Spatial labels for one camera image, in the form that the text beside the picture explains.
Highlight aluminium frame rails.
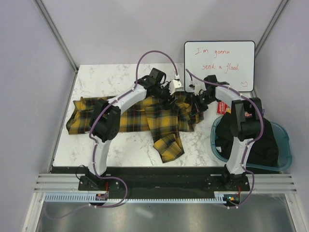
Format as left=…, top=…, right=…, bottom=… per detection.
left=34, top=174, right=297, bottom=194

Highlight yellow plaid flannel shirt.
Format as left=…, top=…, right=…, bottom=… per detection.
left=66, top=92, right=204, bottom=163

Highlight white dry-erase board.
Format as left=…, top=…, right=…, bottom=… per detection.
left=184, top=41, right=255, bottom=92

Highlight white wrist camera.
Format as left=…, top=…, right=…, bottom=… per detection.
left=189, top=83, right=202, bottom=96
left=169, top=79, right=183, bottom=95

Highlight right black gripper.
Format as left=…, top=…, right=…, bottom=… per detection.
left=190, top=93, right=217, bottom=116

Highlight white slotted cable duct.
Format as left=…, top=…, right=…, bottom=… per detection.
left=44, top=192, right=240, bottom=204

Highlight black shirt in bin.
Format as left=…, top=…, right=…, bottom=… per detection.
left=215, top=113, right=279, bottom=167

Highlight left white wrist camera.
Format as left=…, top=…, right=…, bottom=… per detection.
left=169, top=79, right=183, bottom=95

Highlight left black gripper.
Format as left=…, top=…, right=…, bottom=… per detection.
left=153, top=83, right=177, bottom=110

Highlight teal plastic bin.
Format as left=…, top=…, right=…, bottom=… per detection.
left=211, top=116, right=293, bottom=172

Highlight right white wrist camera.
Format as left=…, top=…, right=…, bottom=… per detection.
left=189, top=83, right=202, bottom=96

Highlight red card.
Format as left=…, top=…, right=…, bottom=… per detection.
left=216, top=101, right=231, bottom=115

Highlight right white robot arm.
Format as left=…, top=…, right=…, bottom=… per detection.
left=186, top=70, right=264, bottom=190

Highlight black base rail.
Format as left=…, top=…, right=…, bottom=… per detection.
left=78, top=167, right=250, bottom=193

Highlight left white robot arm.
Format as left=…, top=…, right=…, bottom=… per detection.
left=88, top=68, right=183, bottom=190

